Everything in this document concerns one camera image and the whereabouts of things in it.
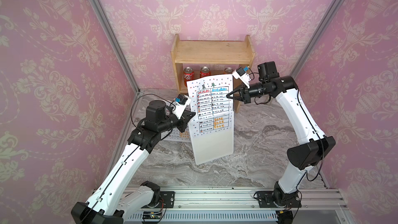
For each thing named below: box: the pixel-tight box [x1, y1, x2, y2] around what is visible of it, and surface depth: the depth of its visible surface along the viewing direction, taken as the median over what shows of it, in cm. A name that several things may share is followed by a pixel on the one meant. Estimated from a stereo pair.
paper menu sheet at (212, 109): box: [186, 74, 234, 138], surface depth 71 cm
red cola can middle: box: [199, 65, 211, 79], surface depth 89 cm
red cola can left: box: [182, 66, 195, 88], surface depth 88 cm
